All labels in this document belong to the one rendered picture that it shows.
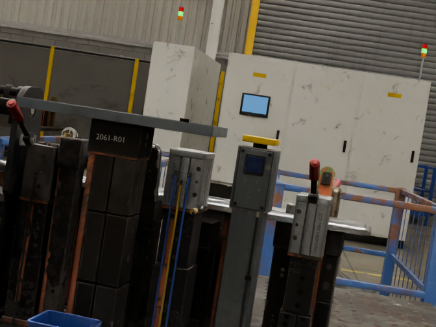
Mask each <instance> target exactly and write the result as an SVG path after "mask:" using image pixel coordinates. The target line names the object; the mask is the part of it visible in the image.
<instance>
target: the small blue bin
mask: <svg viewBox="0 0 436 327"><path fill-rule="evenodd" d="M101 323H102V321H100V320H98V319H93V318H89V317H83V316H79V315H73V314H70V313H64V312H60V311H55V310H46V311H44V312H42V313H40V314H38V315H36V316H34V317H32V318H30V319H28V320H27V325H28V326H29V327H101Z"/></svg>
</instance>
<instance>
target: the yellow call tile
mask: <svg viewBox="0 0 436 327"><path fill-rule="evenodd" d="M242 141H246V142H251V143H254V144H253V147H255V148H261V149H267V146H268V145H271V146H279V143H280V140H278V139H272V138H264V137H259V136H251V135H243V138H242Z"/></svg>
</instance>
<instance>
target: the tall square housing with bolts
mask: <svg viewBox="0 0 436 327"><path fill-rule="evenodd" d="M214 158H215V153H213V152H206V151H198V150H194V149H186V148H170V151H169V160H168V165H167V173H166V178H165V186H164V191H163V199H162V204H161V208H164V211H163V219H162V228H161V232H160V241H159V245H158V254H157V259H156V262H158V263H156V264H154V265H153V268H152V277H151V285H150V290H149V298H148V303H147V311H146V316H145V324H144V327H188V325H189V317H190V312H191V304H192V299H193V291H194V286H195V279H196V273H197V265H198V264H197V263H196V259H197V251H198V245H199V237H200V229H201V225H202V216H203V212H205V211H206V210H207V209H208V207H207V203H208V195H209V190H210V182H211V178H212V170H213V162H214ZM201 206H206V208H203V210H202V211H201V212H197V213H195V214H194V215H192V214H190V212H189V211H190V210H191V209H193V208H200V207H201Z"/></svg>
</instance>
